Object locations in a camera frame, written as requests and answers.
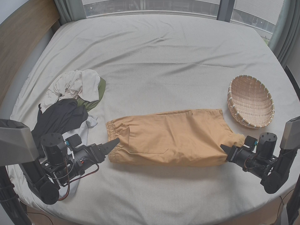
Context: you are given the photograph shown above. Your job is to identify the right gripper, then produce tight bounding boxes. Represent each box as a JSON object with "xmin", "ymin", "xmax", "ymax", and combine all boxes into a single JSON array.
[{"xmin": 225, "ymin": 145, "xmax": 257, "ymax": 170}]

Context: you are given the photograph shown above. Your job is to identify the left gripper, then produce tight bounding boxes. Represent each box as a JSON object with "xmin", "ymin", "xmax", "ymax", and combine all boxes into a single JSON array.
[{"xmin": 75, "ymin": 138, "xmax": 120, "ymax": 172}]

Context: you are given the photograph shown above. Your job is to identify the tan shorts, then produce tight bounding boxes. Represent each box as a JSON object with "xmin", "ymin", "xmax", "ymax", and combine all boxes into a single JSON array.
[{"xmin": 105, "ymin": 109, "xmax": 246, "ymax": 168}]

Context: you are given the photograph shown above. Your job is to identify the round woven basket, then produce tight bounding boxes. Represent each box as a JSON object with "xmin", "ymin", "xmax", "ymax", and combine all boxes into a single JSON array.
[{"xmin": 227, "ymin": 75, "xmax": 275, "ymax": 129}]

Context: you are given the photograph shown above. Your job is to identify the bed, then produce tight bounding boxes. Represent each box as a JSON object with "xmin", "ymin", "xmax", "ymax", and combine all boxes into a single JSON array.
[{"xmin": 0, "ymin": 0, "xmax": 300, "ymax": 225}]

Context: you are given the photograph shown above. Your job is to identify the pile of clothes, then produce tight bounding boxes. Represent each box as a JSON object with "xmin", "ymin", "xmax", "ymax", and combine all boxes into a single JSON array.
[{"xmin": 32, "ymin": 69, "xmax": 106, "ymax": 196}]

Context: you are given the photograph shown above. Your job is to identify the grey-green curtain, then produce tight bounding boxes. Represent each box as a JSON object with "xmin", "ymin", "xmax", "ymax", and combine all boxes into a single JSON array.
[
  {"xmin": 268, "ymin": 0, "xmax": 300, "ymax": 68},
  {"xmin": 41, "ymin": 0, "xmax": 88, "ymax": 26}
]

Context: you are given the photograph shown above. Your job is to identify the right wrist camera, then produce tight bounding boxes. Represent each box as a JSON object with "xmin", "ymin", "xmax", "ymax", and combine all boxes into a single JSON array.
[{"xmin": 244, "ymin": 136, "xmax": 258, "ymax": 148}]

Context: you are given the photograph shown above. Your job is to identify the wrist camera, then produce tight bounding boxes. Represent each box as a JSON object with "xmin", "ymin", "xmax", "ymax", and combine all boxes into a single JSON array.
[
  {"xmin": 244, "ymin": 136, "xmax": 258, "ymax": 148},
  {"xmin": 66, "ymin": 134, "xmax": 82, "ymax": 148}
]

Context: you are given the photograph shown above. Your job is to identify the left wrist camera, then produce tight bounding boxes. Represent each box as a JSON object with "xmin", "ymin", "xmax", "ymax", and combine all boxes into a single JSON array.
[{"xmin": 66, "ymin": 134, "xmax": 82, "ymax": 148}]

